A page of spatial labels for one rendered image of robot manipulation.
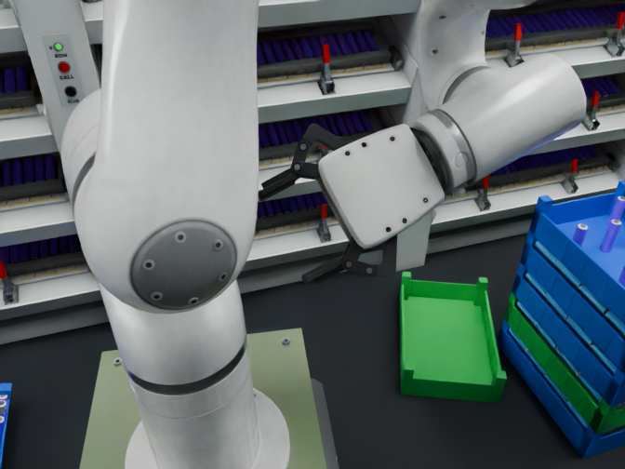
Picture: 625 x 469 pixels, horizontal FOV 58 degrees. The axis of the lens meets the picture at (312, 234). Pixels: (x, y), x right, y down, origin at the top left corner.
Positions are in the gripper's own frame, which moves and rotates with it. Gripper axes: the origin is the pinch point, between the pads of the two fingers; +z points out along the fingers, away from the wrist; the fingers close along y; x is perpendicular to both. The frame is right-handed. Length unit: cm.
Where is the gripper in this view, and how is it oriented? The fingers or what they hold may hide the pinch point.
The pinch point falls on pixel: (289, 234)
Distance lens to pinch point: 55.6
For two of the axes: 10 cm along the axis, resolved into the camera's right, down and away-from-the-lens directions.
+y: -4.7, -8.8, 0.0
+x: 0.7, -0.4, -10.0
